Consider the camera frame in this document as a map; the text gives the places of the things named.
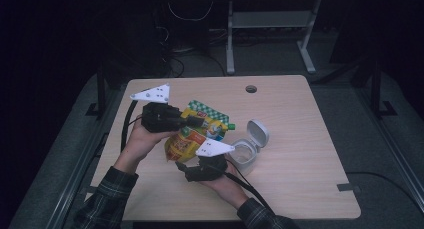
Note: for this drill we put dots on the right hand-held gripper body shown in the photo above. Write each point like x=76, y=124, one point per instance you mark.
x=208, y=170

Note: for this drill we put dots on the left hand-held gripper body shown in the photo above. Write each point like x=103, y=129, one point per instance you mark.
x=160, y=117

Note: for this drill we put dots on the yellow green spouted pouch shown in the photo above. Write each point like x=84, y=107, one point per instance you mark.
x=186, y=142

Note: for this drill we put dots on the white lidded plastic jug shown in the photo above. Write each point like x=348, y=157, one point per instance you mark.
x=248, y=152

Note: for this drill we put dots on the person's right hand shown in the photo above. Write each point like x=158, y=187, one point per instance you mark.
x=226, y=185

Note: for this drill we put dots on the person's left hand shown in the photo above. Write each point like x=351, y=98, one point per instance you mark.
x=141, y=142

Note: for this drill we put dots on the black metal stand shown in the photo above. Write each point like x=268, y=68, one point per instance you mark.
x=100, y=95
x=376, y=89

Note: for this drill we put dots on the white metal desk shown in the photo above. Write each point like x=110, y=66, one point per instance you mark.
x=266, y=19

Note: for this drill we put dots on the grey tape strip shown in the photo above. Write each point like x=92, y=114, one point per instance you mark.
x=348, y=187

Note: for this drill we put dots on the grey metal floor rail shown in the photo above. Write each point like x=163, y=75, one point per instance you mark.
x=73, y=185
x=396, y=152

